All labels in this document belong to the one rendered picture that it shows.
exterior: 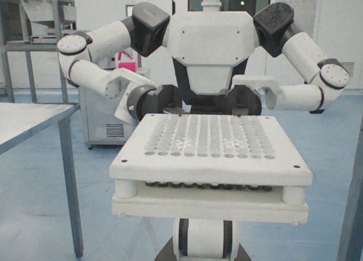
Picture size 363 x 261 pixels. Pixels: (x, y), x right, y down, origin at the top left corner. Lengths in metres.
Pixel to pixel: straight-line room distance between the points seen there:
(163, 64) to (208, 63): 4.80
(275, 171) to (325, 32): 5.88
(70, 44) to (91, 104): 2.21
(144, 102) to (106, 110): 2.43
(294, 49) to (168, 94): 0.51
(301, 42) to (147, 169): 0.75
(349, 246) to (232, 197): 1.06
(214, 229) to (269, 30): 0.62
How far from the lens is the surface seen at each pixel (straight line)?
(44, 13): 4.06
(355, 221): 1.40
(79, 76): 0.91
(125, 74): 0.82
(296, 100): 0.89
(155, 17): 1.08
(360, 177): 1.32
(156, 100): 0.63
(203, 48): 1.01
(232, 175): 0.39
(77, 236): 1.83
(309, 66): 1.01
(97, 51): 1.01
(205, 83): 1.04
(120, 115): 0.80
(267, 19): 1.08
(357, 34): 6.47
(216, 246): 0.99
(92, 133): 3.22
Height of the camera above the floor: 1.17
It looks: 18 degrees down
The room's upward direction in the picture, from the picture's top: straight up
